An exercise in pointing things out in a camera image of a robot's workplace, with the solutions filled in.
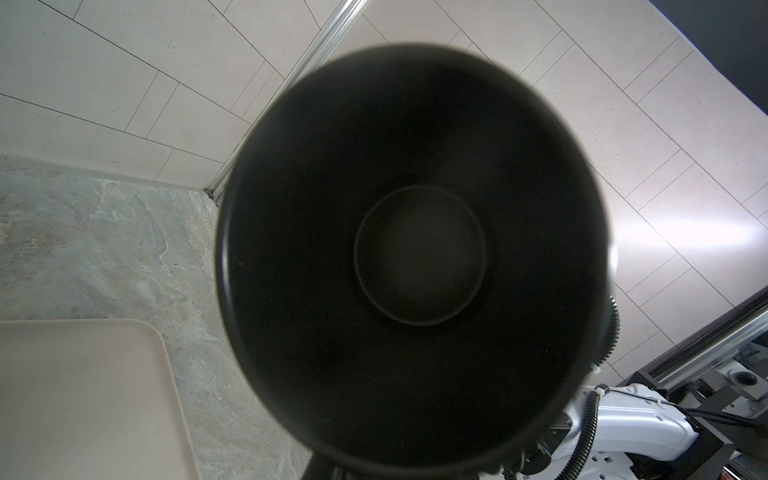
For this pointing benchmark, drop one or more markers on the black mug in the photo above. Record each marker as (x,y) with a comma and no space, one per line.
(413,264)

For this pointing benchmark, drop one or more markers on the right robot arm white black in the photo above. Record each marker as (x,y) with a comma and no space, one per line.
(599,430)

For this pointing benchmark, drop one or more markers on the beige plastic tray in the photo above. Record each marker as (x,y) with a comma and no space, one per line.
(90,399)

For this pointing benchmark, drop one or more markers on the metal base rail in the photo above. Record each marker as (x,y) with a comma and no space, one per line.
(720,377)

